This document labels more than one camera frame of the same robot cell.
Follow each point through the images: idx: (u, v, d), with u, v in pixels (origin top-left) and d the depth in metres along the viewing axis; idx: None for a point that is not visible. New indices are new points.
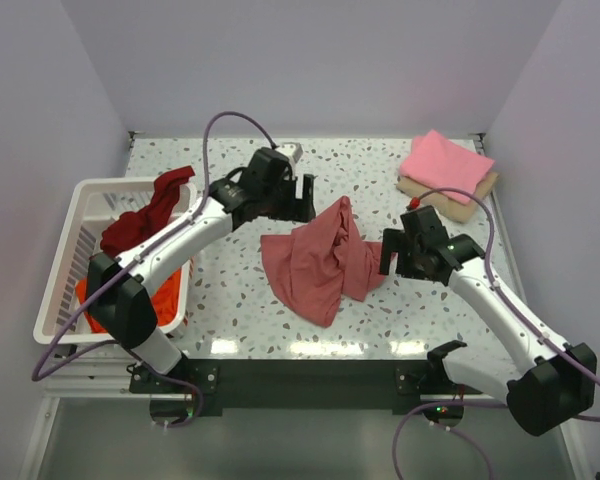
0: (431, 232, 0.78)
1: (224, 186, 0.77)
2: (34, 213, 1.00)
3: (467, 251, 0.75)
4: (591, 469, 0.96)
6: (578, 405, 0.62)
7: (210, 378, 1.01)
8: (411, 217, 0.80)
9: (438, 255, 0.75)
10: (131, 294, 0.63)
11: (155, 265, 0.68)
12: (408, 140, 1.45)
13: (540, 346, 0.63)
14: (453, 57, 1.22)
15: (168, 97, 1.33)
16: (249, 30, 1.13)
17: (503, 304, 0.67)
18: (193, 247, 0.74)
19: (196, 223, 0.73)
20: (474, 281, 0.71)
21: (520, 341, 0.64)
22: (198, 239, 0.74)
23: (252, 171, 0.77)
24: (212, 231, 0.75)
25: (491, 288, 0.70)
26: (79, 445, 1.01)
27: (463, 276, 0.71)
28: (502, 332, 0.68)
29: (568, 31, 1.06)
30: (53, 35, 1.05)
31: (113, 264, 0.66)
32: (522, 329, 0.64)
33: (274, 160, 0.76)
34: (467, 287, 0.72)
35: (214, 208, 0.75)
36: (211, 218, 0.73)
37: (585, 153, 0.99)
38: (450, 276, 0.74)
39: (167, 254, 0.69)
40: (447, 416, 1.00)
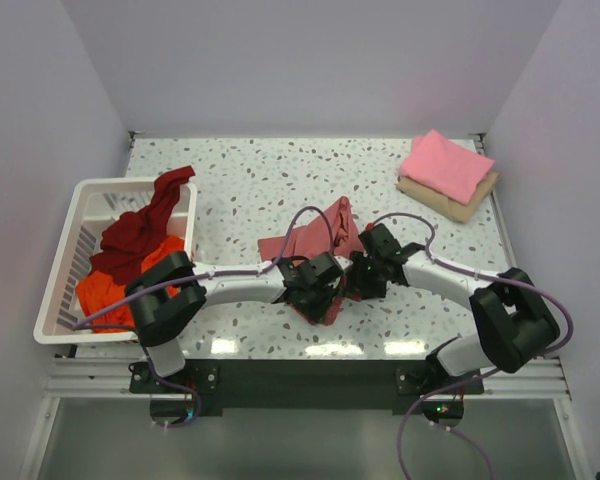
0: (385, 245, 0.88)
1: (289, 266, 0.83)
2: (34, 213, 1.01)
3: (412, 249, 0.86)
4: (591, 469, 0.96)
6: (541, 327, 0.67)
7: (210, 378, 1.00)
8: (367, 236, 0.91)
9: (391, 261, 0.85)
10: (189, 302, 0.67)
11: (217, 289, 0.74)
12: (408, 140, 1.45)
13: (477, 281, 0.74)
14: (453, 57, 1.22)
15: (168, 98, 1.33)
16: (250, 29, 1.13)
17: (442, 266, 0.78)
18: (240, 293, 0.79)
19: (261, 276, 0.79)
20: (419, 264, 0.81)
21: (463, 285, 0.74)
22: (252, 291, 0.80)
23: (313, 265, 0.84)
24: (266, 290, 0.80)
25: (432, 262, 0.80)
26: (79, 445, 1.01)
27: (411, 265, 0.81)
28: (452, 289, 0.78)
29: (567, 31, 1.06)
30: (53, 35, 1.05)
31: (185, 265, 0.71)
32: (461, 276, 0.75)
33: (335, 266, 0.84)
34: (417, 272, 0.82)
35: (278, 274, 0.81)
36: (273, 282, 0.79)
37: (585, 153, 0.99)
38: (405, 275, 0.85)
39: (230, 285, 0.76)
40: (447, 416, 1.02)
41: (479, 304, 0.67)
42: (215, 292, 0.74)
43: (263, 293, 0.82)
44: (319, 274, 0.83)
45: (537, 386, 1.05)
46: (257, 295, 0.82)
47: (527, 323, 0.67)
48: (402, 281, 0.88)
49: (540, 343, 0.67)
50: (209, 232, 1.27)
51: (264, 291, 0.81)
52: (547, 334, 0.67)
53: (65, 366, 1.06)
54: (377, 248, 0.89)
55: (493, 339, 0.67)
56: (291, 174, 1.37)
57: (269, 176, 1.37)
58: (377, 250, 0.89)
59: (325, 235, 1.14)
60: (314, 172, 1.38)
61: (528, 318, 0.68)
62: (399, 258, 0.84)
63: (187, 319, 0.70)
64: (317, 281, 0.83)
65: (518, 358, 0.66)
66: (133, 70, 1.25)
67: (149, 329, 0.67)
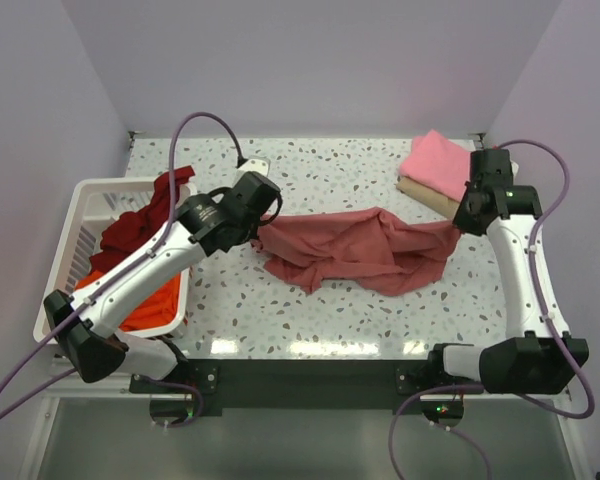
0: (494, 174, 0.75)
1: (199, 206, 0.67)
2: (34, 213, 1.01)
3: (523, 208, 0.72)
4: (591, 469, 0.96)
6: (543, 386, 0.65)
7: (210, 378, 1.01)
8: (480, 155, 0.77)
9: (492, 195, 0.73)
10: (79, 342, 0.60)
11: (110, 305, 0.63)
12: (407, 140, 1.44)
13: (539, 322, 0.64)
14: (452, 57, 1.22)
15: (167, 98, 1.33)
16: (249, 29, 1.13)
17: (529, 271, 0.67)
18: (160, 281, 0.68)
19: (156, 257, 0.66)
20: (511, 237, 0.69)
21: (523, 309, 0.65)
22: (164, 274, 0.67)
23: (236, 193, 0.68)
24: (179, 261, 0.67)
25: (525, 249, 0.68)
26: (79, 445, 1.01)
27: (503, 228, 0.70)
28: (512, 295, 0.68)
29: (568, 30, 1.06)
30: (54, 36, 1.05)
31: (63, 307, 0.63)
32: (530, 300, 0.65)
33: (263, 186, 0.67)
34: (501, 239, 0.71)
35: (180, 236, 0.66)
36: (175, 249, 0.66)
37: (584, 153, 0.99)
38: (491, 223, 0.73)
39: (122, 294, 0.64)
40: (447, 416, 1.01)
41: (515, 348, 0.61)
42: (115, 310, 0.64)
43: (183, 264, 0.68)
44: (246, 203, 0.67)
45: None
46: (180, 270, 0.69)
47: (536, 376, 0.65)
48: (485, 224, 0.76)
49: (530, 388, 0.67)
50: None
51: (179, 264, 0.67)
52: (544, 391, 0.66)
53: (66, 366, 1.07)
54: (488, 173, 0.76)
55: (494, 371, 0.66)
56: (290, 174, 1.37)
57: (269, 176, 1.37)
58: (485, 175, 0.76)
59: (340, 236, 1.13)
60: (314, 172, 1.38)
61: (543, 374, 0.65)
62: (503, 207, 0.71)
63: (104, 349, 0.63)
64: (246, 214, 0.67)
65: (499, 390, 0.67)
66: (133, 69, 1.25)
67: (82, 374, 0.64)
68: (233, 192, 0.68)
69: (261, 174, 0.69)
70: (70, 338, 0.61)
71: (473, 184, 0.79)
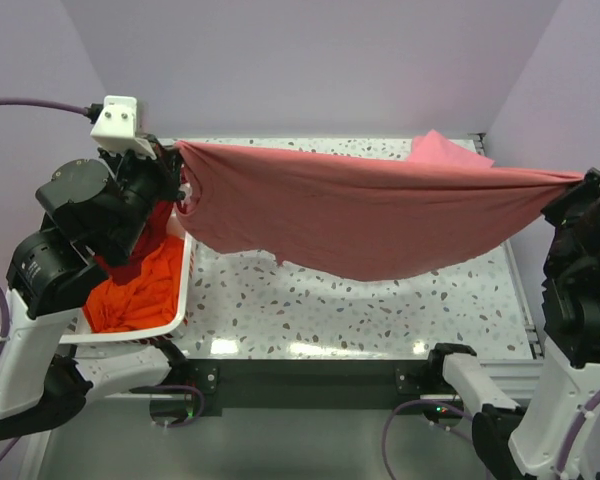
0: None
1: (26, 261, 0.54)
2: (33, 214, 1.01)
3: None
4: (592, 470, 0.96)
6: None
7: (210, 378, 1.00)
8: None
9: (577, 316, 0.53)
10: None
11: (0, 397, 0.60)
12: (408, 140, 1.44)
13: (549, 471, 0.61)
14: (453, 56, 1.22)
15: (166, 97, 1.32)
16: (249, 27, 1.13)
17: (567, 430, 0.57)
18: (38, 356, 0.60)
19: (10, 340, 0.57)
20: (569, 390, 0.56)
21: (537, 454, 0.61)
22: (30, 352, 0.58)
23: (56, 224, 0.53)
24: (39, 333, 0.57)
25: (578, 408, 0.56)
26: (78, 446, 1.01)
27: (568, 376, 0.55)
28: (534, 424, 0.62)
29: (569, 28, 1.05)
30: (52, 35, 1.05)
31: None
32: (548, 452, 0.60)
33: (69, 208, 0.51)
34: (557, 379, 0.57)
35: (20, 312, 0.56)
36: (22, 329, 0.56)
37: (584, 152, 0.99)
38: (565, 336, 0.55)
39: (3, 383, 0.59)
40: (447, 415, 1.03)
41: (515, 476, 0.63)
42: (7, 400, 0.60)
43: (46, 332, 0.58)
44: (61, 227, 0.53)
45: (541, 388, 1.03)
46: (54, 335, 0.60)
47: None
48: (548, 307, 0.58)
49: None
50: None
51: (41, 335, 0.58)
52: None
53: None
54: (594, 270, 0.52)
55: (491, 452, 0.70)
56: None
57: None
58: (591, 270, 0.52)
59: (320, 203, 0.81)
60: None
61: None
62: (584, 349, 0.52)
63: (32, 416, 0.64)
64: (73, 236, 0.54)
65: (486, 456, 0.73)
66: (132, 69, 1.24)
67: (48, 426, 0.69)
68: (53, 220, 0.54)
69: (60, 181, 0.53)
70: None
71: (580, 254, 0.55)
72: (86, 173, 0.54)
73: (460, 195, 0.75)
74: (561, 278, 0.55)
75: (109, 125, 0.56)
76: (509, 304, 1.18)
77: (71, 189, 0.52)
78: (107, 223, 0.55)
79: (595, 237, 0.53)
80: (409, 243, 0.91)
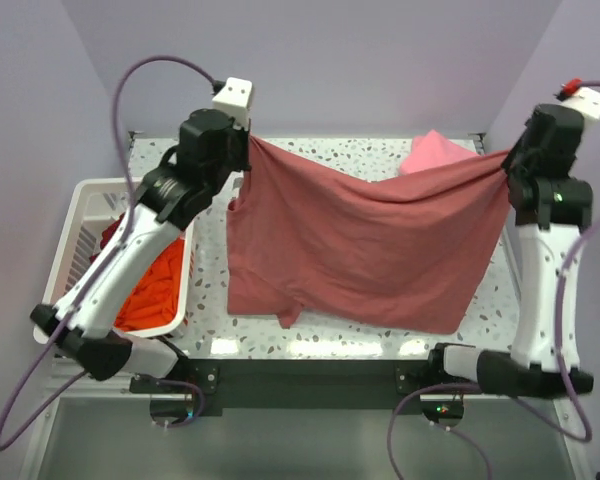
0: (552, 158, 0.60)
1: (155, 182, 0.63)
2: (34, 214, 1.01)
3: (571, 215, 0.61)
4: (592, 470, 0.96)
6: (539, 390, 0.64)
7: (211, 378, 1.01)
8: (545, 124, 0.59)
9: (536, 195, 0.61)
10: (75, 348, 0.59)
11: (99, 306, 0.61)
12: (408, 140, 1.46)
13: (550, 355, 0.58)
14: (453, 56, 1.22)
15: (168, 97, 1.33)
16: (249, 27, 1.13)
17: (555, 297, 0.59)
18: (138, 271, 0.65)
19: (128, 246, 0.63)
20: (544, 253, 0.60)
21: (535, 338, 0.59)
22: (144, 258, 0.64)
23: (183, 152, 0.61)
24: (156, 242, 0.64)
25: (558, 271, 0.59)
26: (78, 446, 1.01)
27: (538, 241, 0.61)
28: (526, 318, 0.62)
29: (569, 30, 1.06)
30: (53, 36, 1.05)
31: (51, 317, 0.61)
32: (544, 329, 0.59)
33: (204, 134, 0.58)
34: (533, 255, 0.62)
35: (145, 221, 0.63)
36: (145, 235, 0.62)
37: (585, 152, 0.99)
38: (528, 220, 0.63)
39: (105, 292, 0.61)
40: (447, 416, 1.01)
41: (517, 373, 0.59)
42: (103, 311, 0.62)
43: (156, 249, 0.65)
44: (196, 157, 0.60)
45: None
46: (157, 250, 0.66)
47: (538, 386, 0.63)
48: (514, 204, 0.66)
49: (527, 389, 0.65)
50: (209, 231, 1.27)
51: (153, 248, 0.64)
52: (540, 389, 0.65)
53: (67, 366, 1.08)
54: (538, 153, 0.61)
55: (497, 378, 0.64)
56: None
57: None
58: (535, 153, 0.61)
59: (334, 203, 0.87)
60: None
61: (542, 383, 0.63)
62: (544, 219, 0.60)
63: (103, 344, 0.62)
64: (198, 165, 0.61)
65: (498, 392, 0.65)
66: (134, 69, 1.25)
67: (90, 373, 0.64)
68: (179, 150, 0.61)
69: (197, 118, 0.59)
70: (66, 346, 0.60)
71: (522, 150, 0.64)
72: (211, 112, 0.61)
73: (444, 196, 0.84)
74: (517, 173, 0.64)
75: (231, 96, 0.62)
76: (509, 304, 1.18)
77: (204, 122, 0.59)
78: (220, 156, 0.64)
79: (536, 133, 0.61)
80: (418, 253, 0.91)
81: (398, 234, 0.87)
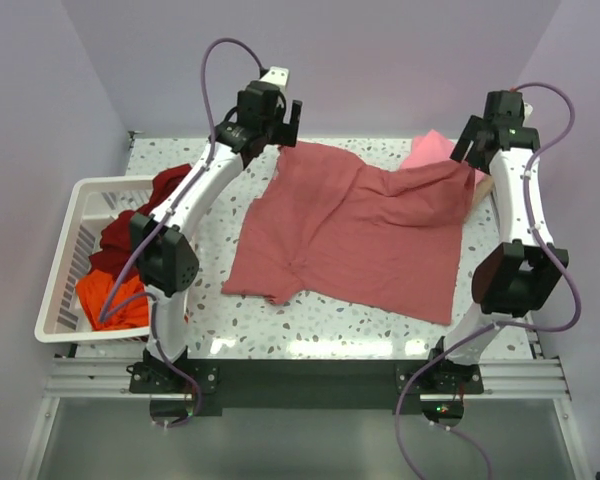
0: (505, 115, 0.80)
1: (226, 128, 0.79)
2: (34, 213, 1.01)
3: (525, 139, 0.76)
4: (591, 469, 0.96)
6: (528, 298, 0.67)
7: (210, 378, 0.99)
8: (495, 96, 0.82)
9: (495, 134, 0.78)
10: (174, 242, 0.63)
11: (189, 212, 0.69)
12: (408, 140, 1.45)
13: (527, 234, 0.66)
14: (453, 57, 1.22)
15: (168, 97, 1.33)
16: (250, 27, 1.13)
17: (522, 193, 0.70)
18: (213, 194, 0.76)
19: (211, 169, 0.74)
20: (510, 166, 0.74)
21: (513, 223, 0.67)
22: (220, 182, 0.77)
23: (247, 108, 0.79)
24: (228, 170, 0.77)
25: (522, 175, 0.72)
26: (78, 447, 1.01)
27: (503, 158, 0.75)
28: (504, 216, 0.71)
29: (568, 30, 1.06)
30: (53, 36, 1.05)
31: (149, 219, 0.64)
32: (519, 216, 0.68)
33: (265, 93, 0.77)
34: (501, 172, 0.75)
35: (224, 152, 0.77)
36: (224, 162, 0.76)
37: (585, 152, 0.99)
38: (495, 154, 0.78)
39: (195, 200, 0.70)
40: (447, 415, 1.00)
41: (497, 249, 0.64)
42: (191, 216, 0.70)
43: (226, 178, 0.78)
44: (253, 109, 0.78)
45: (538, 385, 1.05)
46: (224, 182, 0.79)
47: (522, 283, 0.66)
48: (488, 159, 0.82)
49: (517, 303, 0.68)
50: (209, 231, 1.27)
51: (227, 175, 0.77)
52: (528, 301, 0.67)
53: (66, 366, 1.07)
54: (496, 113, 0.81)
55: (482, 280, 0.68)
56: None
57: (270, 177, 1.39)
58: (494, 115, 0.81)
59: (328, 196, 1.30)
60: None
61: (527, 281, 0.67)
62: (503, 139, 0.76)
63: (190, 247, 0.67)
64: (258, 115, 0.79)
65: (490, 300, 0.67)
66: (134, 69, 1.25)
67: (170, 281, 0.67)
68: (243, 108, 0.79)
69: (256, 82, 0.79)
70: (166, 242, 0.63)
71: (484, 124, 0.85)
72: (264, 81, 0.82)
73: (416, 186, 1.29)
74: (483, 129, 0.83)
75: (274, 78, 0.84)
76: None
77: (263, 85, 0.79)
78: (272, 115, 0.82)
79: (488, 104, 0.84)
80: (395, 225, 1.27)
81: (379, 213, 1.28)
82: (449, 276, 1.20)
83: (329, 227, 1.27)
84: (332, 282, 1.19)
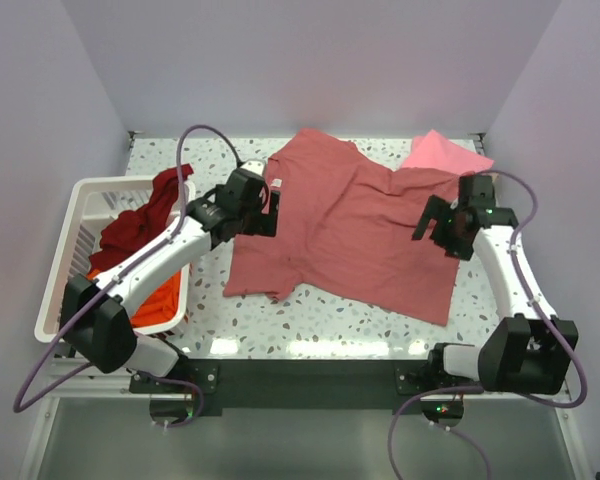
0: (479, 196, 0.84)
1: (202, 205, 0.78)
2: (34, 214, 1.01)
3: (503, 218, 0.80)
4: (591, 470, 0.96)
6: (542, 379, 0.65)
7: (210, 378, 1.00)
8: (467, 180, 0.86)
9: (474, 215, 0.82)
10: (109, 315, 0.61)
11: (135, 284, 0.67)
12: (408, 140, 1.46)
13: (527, 306, 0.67)
14: (453, 58, 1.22)
15: (168, 97, 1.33)
16: (250, 27, 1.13)
17: (512, 267, 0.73)
18: (170, 267, 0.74)
19: (175, 242, 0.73)
20: (494, 242, 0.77)
21: (511, 297, 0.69)
22: (178, 259, 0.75)
23: (228, 191, 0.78)
24: (194, 247, 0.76)
25: (508, 250, 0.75)
26: (77, 447, 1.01)
27: (486, 235, 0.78)
28: (500, 291, 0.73)
29: (568, 31, 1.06)
30: (53, 35, 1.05)
31: (88, 285, 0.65)
32: (516, 289, 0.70)
33: (250, 180, 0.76)
34: (487, 247, 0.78)
35: (193, 228, 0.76)
36: (191, 237, 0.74)
37: (586, 152, 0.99)
38: (478, 236, 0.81)
39: (146, 273, 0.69)
40: (447, 416, 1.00)
41: (502, 327, 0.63)
42: (136, 290, 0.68)
43: (190, 253, 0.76)
44: (236, 197, 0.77)
45: None
46: (187, 257, 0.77)
47: (535, 366, 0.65)
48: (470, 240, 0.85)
49: (531, 388, 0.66)
50: None
51: (190, 251, 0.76)
52: (543, 384, 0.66)
53: (65, 366, 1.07)
54: (470, 197, 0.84)
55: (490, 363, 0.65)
56: None
57: None
58: (468, 199, 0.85)
59: (331, 190, 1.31)
60: None
61: (538, 361, 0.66)
62: (484, 218, 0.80)
63: (126, 324, 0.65)
64: (239, 204, 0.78)
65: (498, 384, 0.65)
66: (134, 69, 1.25)
67: (96, 358, 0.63)
68: (224, 190, 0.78)
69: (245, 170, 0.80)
70: (100, 314, 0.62)
71: (460, 206, 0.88)
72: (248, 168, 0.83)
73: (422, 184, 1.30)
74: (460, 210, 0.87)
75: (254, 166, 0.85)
76: None
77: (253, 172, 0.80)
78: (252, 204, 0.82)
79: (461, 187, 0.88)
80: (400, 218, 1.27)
81: (378, 208, 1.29)
82: (449, 276, 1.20)
83: (330, 224, 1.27)
84: (332, 278, 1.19)
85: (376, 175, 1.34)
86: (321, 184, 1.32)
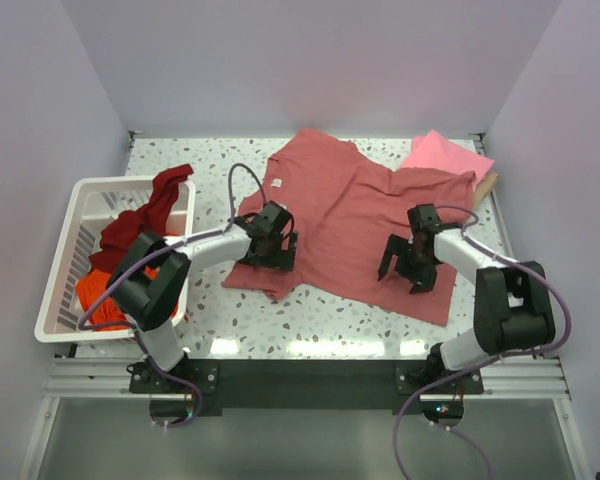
0: (429, 220, 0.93)
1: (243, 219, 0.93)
2: (35, 213, 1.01)
3: (451, 225, 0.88)
4: (591, 470, 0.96)
6: (538, 324, 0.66)
7: (210, 378, 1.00)
8: (414, 211, 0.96)
9: (427, 233, 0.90)
10: (176, 264, 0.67)
11: (194, 254, 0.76)
12: (408, 140, 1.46)
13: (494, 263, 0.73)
14: (452, 58, 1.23)
15: (168, 97, 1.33)
16: (249, 27, 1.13)
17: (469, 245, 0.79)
18: (214, 255, 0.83)
19: (226, 234, 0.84)
20: (449, 236, 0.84)
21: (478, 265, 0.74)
22: (222, 250, 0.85)
23: (263, 216, 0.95)
24: (234, 245, 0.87)
25: (462, 237, 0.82)
26: (78, 447, 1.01)
27: (440, 236, 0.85)
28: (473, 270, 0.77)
29: (568, 32, 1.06)
30: (53, 36, 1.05)
31: (158, 239, 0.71)
32: (480, 256, 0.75)
33: (282, 211, 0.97)
34: (444, 243, 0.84)
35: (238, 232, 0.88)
36: (238, 235, 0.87)
37: (585, 153, 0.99)
38: (435, 246, 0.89)
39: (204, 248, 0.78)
40: (447, 416, 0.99)
41: (482, 277, 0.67)
42: (194, 257, 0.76)
43: (226, 251, 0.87)
44: (271, 221, 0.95)
45: (538, 386, 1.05)
46: (224, 253, 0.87)
47: (524, 315, 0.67)
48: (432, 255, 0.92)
49: (531, 338, 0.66)
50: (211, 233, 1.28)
51: (228, 248, 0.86)
52: (541, 331, 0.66)
53: (65, 366, 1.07)
54: (420, 223, 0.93)
55: (483, 317, 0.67)
56: None
57: None
58: (419, 225, 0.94)
59: (330, 191, 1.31)
60: None
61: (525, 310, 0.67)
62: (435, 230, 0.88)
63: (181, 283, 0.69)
64: (271, 228, 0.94)
65: (500, 338, 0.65)
66: (134, 70, 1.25)
67: (147, 307, 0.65)
68: (260, 214, 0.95)
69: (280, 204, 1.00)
70: (168, 262, 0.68)
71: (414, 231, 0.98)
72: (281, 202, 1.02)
73: (420, 185, 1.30)
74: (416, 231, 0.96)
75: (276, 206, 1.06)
76: None
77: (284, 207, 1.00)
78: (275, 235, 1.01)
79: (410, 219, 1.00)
80: (398, 218, 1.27)
81: (377, 208, 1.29)
82: (450, 276, 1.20)
83: (330, 224, 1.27)
84: (331, 278, 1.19)
85: (375, 175, 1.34)
86: (320, 185, 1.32)
